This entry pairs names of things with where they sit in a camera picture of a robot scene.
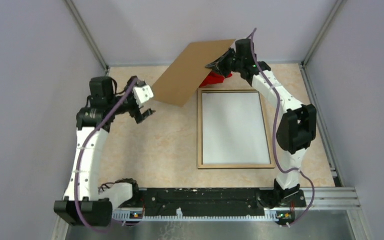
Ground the landscape photo print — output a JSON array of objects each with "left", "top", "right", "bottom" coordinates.
[{"left": 201, "top": 91, "right": 272, "bottom": 166}]

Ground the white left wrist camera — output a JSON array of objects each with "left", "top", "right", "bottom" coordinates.
[{"left": 133, "top": 80, "right": 154, "bottom": 107}]

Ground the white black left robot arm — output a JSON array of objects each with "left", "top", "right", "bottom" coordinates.
[{"left": 53, "top": 75, "right": 155, "bottom": 231}]

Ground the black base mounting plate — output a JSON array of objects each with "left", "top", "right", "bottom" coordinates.
[{"left": 120, "top": 187, "right": 307, "bottom": 217}]

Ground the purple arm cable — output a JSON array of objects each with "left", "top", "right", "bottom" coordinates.
[
  {"left": 246, "top": 27, "right": 316, "bottom": 228},
  {"left": 73, "top": 76, "right": 145, "bottom": 233}
]

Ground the aluminium front rail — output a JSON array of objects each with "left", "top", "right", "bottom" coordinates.
[{"left": 112, "top": 187, "right": 360, "bottom": 224}]

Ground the brown backing board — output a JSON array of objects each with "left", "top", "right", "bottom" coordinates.
[{"left": 151, "top": 39, "right": 235, "bottom": 107}]

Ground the light wooden picture frame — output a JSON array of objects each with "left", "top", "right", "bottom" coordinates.
[{"left": 196, "top": 88, "right": 276, "bottom": 170}]

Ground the crumpled red cloth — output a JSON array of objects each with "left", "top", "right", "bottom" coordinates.
[{"left": 199, "top": 71, "right": 232, "bottom": 88}]

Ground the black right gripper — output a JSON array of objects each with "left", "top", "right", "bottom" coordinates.
[{"left": 204, "top": 48, "right": 242, "bottom": 79}]

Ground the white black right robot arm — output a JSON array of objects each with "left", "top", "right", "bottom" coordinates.
[{"left": 205, "top": 38, "right": 317, "bottom": 208}]

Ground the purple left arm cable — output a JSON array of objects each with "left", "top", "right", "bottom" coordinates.
[{"left": 73, "top": 76, "right": 145, "bottom": 233}]

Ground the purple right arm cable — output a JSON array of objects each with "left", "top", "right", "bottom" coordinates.
[{"left": 246, "top": 27, "right": 316, "bottom": 228}]

